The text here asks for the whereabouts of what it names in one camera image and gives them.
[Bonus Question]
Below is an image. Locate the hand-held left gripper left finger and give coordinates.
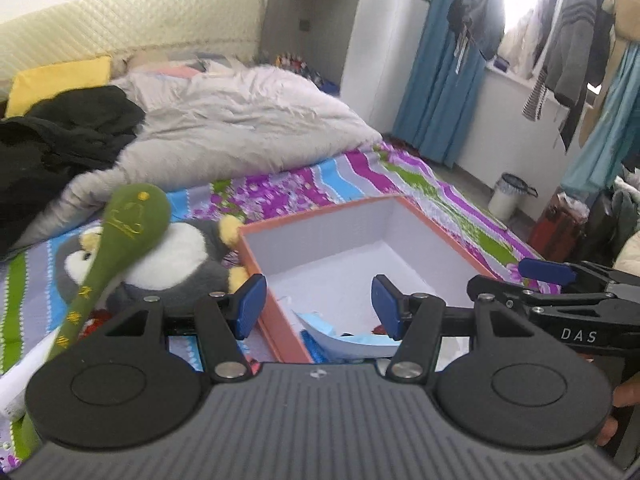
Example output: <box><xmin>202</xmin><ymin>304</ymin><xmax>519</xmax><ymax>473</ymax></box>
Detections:
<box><xmin>102</xmin><ymin>274</ymin><xmax>268</xmax><ymax>383</ymax></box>

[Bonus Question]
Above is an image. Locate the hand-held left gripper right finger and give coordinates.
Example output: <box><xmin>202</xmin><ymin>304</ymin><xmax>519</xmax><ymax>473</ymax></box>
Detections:
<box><xmin>371</xmin><ymin>274</ymin><xmax>538</xmax><ymax>382</ymax></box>

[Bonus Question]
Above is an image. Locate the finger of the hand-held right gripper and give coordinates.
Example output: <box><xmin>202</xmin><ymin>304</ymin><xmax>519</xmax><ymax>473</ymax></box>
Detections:
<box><xmin>517</xmin><ymin>257</ymin><xmax>640</xmax><ymax>288</ymax></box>
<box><xmin>467</xmin><ymin>274</ymin><xmax>617</xmax><ymax>315</ymax></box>

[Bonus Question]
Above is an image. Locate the blue face mask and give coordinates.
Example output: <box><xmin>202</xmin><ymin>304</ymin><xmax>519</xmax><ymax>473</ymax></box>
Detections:
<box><xmin>292</xmin><ymin>310</ymin><xmax>402</xmax><ymax>361</ymax></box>

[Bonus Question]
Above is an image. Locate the orange cardboard box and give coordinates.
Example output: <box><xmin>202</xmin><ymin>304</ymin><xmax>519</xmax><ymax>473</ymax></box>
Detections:
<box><xmin>237</xmin><ymin>195</ymin><xmax>531</xmax><ymax>365</ymax></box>

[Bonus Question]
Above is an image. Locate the person's right hand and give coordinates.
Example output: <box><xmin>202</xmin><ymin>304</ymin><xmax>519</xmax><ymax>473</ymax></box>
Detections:
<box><xmin>595</xmin><ymin>376</ymin><xmax>640</xmax><ymax>448</ymax></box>

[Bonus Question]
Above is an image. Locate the red bag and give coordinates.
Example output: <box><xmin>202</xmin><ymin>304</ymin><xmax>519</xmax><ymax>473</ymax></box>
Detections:
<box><xmin>527</xmin><ymin>187</ymin><xmax>592</xmax><ymax>264</ymax></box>

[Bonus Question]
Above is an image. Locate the blue printed plastic bag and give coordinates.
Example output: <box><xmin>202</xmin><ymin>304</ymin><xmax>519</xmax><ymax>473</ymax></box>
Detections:
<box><xmin>300</xmin><ymin>330</ymin><xmax>329</xmax><ymax>365</ymax></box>

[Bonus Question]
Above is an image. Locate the grey penguin plush toy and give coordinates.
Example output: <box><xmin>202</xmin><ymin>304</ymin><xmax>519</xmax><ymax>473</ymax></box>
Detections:
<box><xmin>52</xmin><ymin>215</ymin><xmax>251</xmax><ymax>317</ymax></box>

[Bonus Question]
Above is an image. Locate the white trash bin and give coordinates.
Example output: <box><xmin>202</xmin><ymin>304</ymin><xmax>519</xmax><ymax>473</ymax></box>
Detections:
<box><xmin>487</xmin><ymin>172</ymin><xmax>539</xmax><ymax>222</ymax></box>

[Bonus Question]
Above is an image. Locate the colourful printed bedsheet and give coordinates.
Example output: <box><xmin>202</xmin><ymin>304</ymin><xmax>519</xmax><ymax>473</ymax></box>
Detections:
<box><xmin>0</xmin><ymin>140</ymin><xmax>562</xmax><ymax>466</ymax></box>

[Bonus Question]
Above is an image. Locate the green plush club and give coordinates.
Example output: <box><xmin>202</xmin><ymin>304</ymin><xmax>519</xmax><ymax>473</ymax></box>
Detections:
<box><xmin>47</xmin><ymin>183</ymin><xmax>173</xmax><ymax>362</ymax></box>

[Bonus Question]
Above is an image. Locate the teal hanging cloth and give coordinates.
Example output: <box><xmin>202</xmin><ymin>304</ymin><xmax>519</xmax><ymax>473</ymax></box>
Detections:
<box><xmin>560</xmin><ymin>40</ymin><xmax>640</xmax><ymax>197</ymax></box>

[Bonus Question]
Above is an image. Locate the grey quilt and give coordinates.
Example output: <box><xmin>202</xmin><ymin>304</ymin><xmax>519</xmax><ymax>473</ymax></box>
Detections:
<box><xmin>10</xmin><ymin>60</ymin><xmax>383</xmax><ymax>252</ymax></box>

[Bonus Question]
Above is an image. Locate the blue curtain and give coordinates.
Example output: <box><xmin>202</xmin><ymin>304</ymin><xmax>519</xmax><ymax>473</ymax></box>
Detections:
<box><xmin>392</xmin><ymin>0</ymin><xmax>490</xmax><ymax>169</ymax></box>

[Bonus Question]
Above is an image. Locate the grey striped sweater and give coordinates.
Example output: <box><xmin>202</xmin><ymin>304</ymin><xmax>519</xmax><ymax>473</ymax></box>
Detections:
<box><xmin>522</xmin><ymin>0</ymin><xmax>617</xmax><ymax>152</ymax></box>

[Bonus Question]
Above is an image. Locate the black clothing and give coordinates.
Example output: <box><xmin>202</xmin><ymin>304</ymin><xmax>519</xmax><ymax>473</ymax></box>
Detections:
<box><xmin>0</xmin><ymin>85</ymin><xmax>147</xmax><ymax>257</ymax></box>

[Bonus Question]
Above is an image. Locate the white wardrobe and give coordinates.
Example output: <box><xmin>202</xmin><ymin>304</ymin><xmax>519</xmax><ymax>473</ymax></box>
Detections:
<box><xmin>260</xmin><ymin>0</ymin><xmax>436</xmax><ymax>134</ymax></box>

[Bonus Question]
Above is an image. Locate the dark denim jacket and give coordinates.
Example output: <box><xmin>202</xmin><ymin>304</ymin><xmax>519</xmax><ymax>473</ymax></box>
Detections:
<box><xmin>446</xmin><ymin>0</ymin><xmax>507</xmax><ymax>62</ymax></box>

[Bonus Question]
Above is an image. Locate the yellow pillow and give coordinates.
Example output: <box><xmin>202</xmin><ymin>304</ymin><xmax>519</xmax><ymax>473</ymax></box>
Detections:
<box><xmin>5</xmin><ymin>56</ymin><xmax>112</xmax><ymax>119</ymax></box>

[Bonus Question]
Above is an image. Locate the cream quilted headboard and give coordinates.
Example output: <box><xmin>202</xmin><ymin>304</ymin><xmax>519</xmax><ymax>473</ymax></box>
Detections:
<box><xmin>0</xmin><ymin>0</ymin><xmax>266</xmax><ymax>97</ymax></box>

